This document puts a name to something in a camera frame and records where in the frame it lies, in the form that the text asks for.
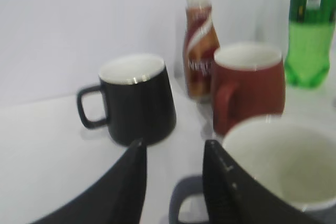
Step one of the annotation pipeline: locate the blue-grey mug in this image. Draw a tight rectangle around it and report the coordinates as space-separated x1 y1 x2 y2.
169 116 335 223

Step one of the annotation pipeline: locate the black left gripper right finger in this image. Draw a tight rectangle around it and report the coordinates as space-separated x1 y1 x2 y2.
202 140 319 223

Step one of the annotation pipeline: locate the green soda bottle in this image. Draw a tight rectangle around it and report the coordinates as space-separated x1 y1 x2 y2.
285 0 335 89

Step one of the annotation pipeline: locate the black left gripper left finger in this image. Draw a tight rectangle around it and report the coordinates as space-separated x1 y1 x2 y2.
36 140 147 223

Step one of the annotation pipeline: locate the black mug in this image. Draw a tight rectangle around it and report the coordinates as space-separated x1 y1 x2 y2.
76 53 176 146

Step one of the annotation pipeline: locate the red-brown mug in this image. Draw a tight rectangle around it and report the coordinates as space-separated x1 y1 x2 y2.
211 42 286 135

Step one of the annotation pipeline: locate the brown coffee drink bottle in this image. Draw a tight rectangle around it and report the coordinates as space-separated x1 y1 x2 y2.
183 0 219 102

